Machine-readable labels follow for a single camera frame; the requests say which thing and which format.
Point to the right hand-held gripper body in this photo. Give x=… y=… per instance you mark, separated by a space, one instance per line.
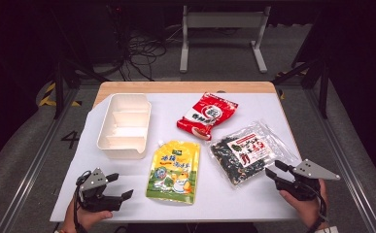
x=300 y=189

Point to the person's left hand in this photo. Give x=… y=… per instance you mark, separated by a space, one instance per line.
x=82 y=220

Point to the yellow black hazard tape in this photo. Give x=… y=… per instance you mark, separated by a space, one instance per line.
x=46 y=98

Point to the clear dried seaweed bag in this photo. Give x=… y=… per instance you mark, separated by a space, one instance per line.
x=248 y=152

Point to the person's right hand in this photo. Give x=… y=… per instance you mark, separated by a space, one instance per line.
x=310 y=210

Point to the red snack packet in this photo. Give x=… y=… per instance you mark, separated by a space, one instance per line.
x=208 y=115

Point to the metal floor rail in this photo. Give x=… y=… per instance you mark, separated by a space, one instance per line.
x=347 y=174
x=30 y=174

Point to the yellow spout pouch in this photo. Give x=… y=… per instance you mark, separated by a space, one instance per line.
x=174 y=171

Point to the white metal desk frame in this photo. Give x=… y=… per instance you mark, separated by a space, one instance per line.
x=222 y=20

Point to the white divided plastic container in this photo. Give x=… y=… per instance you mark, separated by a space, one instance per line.
x=124 y=129

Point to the black metal stand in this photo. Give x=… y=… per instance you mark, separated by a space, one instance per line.
x=323 y=93
x=58 y=90

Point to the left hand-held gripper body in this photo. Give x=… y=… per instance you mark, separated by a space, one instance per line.
x=93 y=197

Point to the white table sheet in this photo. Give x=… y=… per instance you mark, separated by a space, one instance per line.
x=169 y=116

